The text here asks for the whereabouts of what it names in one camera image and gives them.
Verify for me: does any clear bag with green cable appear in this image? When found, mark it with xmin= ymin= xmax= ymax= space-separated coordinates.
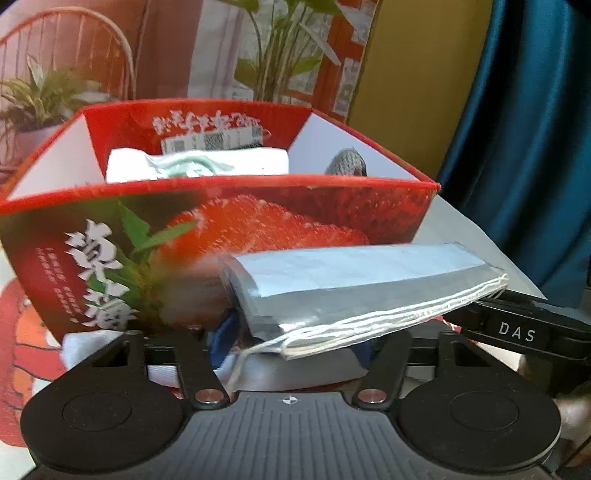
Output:
xmin=221 ymin=241 xmax=509 ymax=388

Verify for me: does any white cartoon print tablecloth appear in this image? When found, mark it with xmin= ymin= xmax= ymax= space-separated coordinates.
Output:
xmin=0 ymin=194 xmax=548 ymax=462

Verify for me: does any grey knit cloth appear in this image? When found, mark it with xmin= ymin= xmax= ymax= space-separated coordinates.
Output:
xmin=324 ymin=147 xmax=370 ymax=178

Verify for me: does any teal curtain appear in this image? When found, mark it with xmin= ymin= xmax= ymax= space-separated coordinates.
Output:
xmin=436 ymin=0 xmax=591 ymax=308

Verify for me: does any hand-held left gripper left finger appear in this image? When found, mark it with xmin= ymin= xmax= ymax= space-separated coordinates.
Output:
xmin=90 ymin=318 xmax=237 ymax=411

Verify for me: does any person's right hand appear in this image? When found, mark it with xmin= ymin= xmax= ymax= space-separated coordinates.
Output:
xmin=556 ymin=396 xmax=591 ymax=464

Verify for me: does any bagged green cable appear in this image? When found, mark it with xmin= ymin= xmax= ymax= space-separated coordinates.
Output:
xmin=105 ymin=147 xmax=291 ymax=184

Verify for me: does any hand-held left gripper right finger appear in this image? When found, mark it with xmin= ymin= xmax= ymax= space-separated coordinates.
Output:
xmin=353 ymin=330 xmax=490 ymax=411

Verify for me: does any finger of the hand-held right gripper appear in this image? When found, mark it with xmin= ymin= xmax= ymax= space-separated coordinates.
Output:
xmin=450 ymin=298 xmax=490 ymax=343

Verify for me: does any white sock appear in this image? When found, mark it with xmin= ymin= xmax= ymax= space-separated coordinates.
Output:
xmin=61 ymin=330 xmax=370 ymax=393

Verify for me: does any red strawberry print cardboard box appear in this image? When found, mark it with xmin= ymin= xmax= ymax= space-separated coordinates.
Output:
xmin=0 ymin=98 xmax=440 ymax=344

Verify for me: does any printed room scene backdrop cloth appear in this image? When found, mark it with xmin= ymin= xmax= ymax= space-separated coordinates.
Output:
xmin=0 ymin=0 xmax=382 ymax=185

